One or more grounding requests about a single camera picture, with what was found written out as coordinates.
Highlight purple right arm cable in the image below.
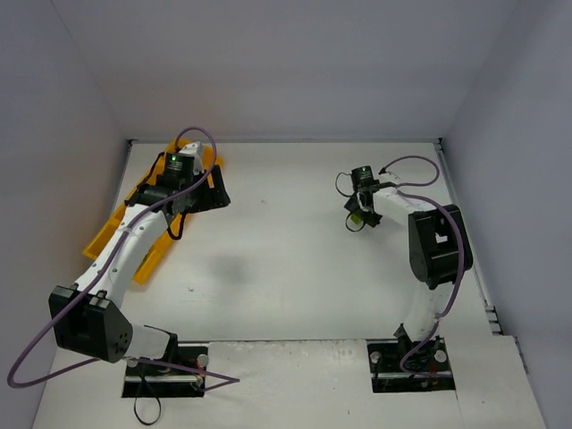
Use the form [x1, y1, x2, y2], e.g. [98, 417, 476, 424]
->
[379, 155, 464, 374]

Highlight black loop cable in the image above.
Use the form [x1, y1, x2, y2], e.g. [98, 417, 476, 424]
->
[133, 379, 162, 425]

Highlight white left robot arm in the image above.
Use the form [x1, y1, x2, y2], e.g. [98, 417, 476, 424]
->
[48, 143, 230, 363]

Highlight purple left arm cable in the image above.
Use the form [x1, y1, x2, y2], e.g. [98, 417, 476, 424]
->
[7, 127, 240, 389]

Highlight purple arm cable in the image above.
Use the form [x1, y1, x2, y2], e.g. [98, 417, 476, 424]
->
[379, 155, 464, 374]
[7, 127, 240, 389]

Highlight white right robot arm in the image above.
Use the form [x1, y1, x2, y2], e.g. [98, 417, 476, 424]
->
[345, 166, 473, 343]

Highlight yellow divided plastic tray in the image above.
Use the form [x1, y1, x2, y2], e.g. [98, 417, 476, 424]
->
[75, 140, 221, 292]

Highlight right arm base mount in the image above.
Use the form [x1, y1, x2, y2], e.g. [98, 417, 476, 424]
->
[366, 337, 456, 394]

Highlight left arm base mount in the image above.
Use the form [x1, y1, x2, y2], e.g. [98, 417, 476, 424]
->
[122, 342, 209, 399]

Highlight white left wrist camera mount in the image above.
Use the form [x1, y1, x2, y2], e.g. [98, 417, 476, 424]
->
[178, 142, 205, 174]

